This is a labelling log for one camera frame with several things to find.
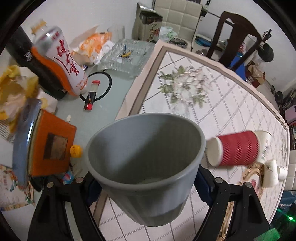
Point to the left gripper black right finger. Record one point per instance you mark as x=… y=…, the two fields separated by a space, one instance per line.
x=247 y=219

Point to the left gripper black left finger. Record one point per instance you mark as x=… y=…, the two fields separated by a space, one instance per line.
x=50 y=221

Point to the grey plastic cup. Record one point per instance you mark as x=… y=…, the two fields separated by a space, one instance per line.
x=147 y=164

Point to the white speckled paper cup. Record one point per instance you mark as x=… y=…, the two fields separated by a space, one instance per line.
x=270 y=174

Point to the white paper cup right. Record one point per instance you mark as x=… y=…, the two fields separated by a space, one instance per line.
x=282 y=173

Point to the red ribbed paper cup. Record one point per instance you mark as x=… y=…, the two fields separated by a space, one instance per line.
x=235 y=149

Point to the white paper cup with print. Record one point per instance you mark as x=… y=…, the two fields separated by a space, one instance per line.
x=264 y=140

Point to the colourful printed packet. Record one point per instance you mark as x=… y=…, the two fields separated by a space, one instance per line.
x=12 y=195

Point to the yellow bottle cap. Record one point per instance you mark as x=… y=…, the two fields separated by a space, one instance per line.
x=76 y=151

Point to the orange box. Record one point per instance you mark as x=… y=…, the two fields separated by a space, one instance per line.
x=50 y=145

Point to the pink suitcase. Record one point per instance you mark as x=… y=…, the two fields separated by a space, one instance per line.
x=290 y=114

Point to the small dumbbell on floor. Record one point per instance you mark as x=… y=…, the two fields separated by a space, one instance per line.
x=278 y=95

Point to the red black lighter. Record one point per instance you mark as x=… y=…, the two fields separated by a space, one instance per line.
x=90 y=99

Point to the yellow plastic bag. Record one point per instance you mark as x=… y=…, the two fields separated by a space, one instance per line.
x=17 y=85

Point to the cardboard box on floor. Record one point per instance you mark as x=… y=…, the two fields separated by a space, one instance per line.
x=254 y=75

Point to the floral diamond pattern tablecloth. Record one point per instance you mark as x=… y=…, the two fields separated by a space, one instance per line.
x=220 y=103

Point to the dark wooden chair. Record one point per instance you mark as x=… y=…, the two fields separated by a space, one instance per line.
x=241 y=28

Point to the orange white snack bag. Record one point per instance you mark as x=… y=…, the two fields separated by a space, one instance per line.
x=89 y=47

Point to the orange white drink bottle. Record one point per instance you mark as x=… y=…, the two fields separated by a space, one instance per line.
x=51 y=49

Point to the black bottle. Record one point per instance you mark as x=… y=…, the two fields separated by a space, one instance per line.
x=19 y=47

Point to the clear glass tray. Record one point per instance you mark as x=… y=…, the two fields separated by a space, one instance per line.
x=128 y=56

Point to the green white plastic bag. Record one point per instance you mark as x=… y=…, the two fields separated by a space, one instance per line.
x=167 y=33

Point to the cream padded chair left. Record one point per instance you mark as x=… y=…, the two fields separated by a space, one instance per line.
x=182 y=16

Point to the dark printed gift box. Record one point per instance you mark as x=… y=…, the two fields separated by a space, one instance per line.
x=147 y=24

